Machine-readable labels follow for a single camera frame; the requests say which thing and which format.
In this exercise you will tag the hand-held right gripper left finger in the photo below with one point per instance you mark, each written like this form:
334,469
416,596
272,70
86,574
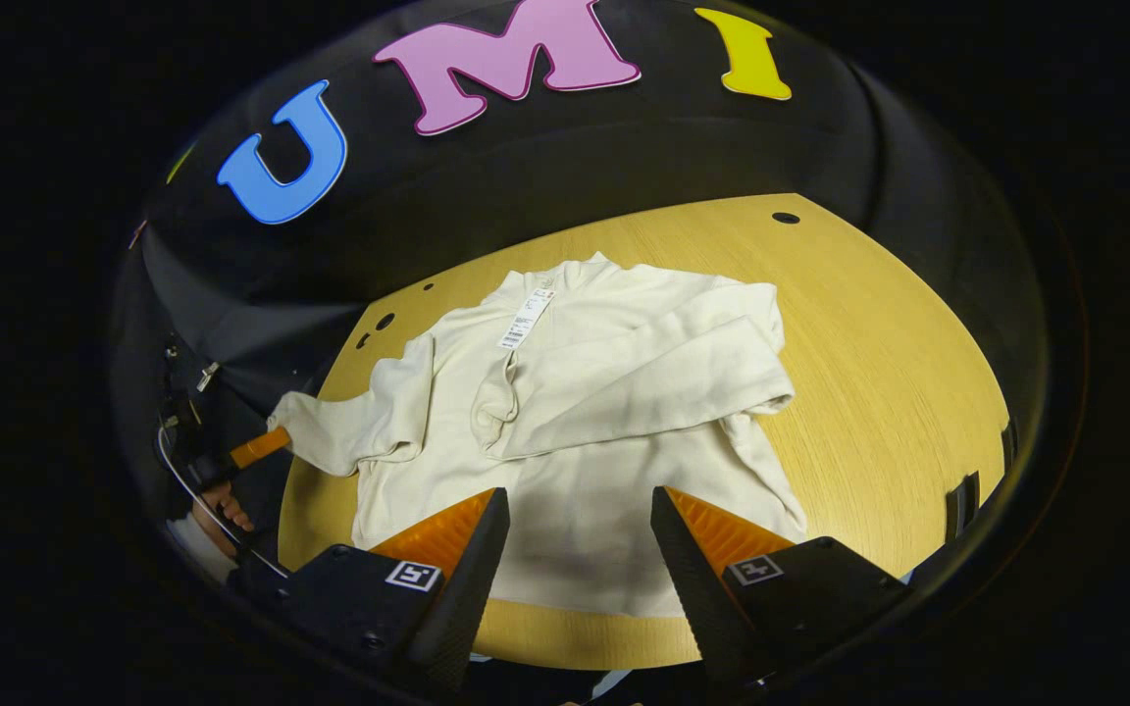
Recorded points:
472,588

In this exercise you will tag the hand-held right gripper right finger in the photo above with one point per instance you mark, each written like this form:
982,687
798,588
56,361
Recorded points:
693,579

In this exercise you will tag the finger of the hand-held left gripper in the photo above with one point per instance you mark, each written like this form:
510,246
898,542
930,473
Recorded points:
259,448

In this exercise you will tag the cream knit sweater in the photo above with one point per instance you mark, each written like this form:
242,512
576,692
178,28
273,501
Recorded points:
575,392

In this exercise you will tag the white cloth clip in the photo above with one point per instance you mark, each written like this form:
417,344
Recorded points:
207,377

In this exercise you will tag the copper cloth clip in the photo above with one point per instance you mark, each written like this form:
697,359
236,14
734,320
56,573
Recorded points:
136,234

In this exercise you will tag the white paper hang tag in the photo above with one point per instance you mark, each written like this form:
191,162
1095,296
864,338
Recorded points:
526,319

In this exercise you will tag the black table edge clamp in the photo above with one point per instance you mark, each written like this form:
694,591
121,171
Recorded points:
1009,446
962,505

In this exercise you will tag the black backdrop cloth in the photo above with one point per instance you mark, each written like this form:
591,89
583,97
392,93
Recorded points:
624,147

